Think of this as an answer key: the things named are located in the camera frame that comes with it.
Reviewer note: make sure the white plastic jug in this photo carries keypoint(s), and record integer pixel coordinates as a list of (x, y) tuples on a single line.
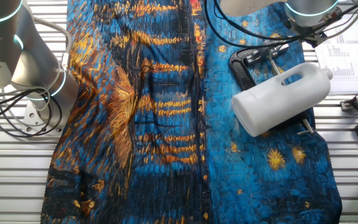
[(275, 99)]

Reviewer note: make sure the printed table paper sheet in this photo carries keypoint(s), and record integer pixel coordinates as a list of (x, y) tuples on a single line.
[(346, 68)]

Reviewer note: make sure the blue starry night cloth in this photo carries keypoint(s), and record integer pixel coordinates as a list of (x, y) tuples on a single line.
[(166, 124)]

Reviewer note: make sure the black C-clamp with screw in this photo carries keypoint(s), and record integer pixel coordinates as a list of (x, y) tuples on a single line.
[(239, 71)]

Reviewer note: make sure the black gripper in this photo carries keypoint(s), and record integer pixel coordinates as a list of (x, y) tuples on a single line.
[(315, 39)]

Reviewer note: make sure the silver lever base bracket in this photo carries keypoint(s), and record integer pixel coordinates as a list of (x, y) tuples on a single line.
[(269, 53)]

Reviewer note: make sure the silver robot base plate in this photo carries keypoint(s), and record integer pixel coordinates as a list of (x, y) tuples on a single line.
[(31, 121)]

